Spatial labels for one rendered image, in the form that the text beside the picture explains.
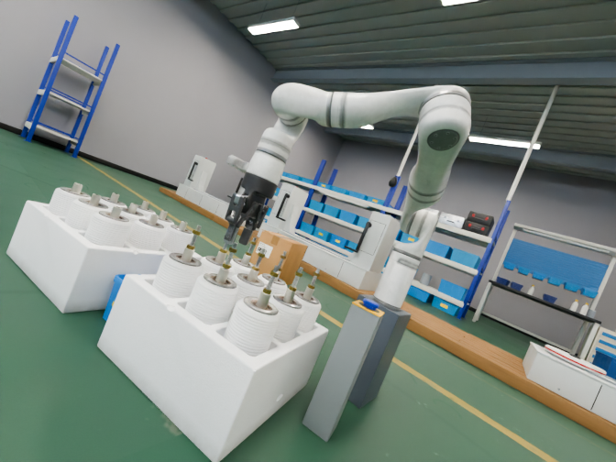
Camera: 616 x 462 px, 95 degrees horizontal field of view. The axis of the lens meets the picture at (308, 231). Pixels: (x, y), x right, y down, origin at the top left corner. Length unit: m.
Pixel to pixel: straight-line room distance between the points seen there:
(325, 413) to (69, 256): 0.75
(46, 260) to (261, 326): 0.68
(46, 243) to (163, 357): 0.54
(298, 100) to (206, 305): 0.46
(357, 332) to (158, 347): 0.42
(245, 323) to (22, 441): 0.34
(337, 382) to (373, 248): 2.01
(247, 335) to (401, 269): 0.53
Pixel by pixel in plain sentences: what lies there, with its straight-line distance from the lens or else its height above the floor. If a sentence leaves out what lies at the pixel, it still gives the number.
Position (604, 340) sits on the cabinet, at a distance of 5.84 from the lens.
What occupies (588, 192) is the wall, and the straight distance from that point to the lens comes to 9.32.
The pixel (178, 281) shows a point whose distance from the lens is 0.71.
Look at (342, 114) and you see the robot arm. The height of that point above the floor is 0.67.
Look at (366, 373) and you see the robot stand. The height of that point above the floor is 0.10.
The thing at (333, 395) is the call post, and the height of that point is 0.10.
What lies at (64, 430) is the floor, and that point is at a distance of 0.66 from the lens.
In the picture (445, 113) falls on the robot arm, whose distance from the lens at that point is 0.59.
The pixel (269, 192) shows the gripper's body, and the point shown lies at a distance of 0.61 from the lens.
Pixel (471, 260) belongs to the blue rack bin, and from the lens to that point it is 5.07.
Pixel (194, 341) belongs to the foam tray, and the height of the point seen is 0.15.
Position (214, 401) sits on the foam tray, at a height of 0.09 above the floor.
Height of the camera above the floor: 0.44
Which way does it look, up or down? 1 degrees down
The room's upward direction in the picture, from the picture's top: 23 degrees clockwise
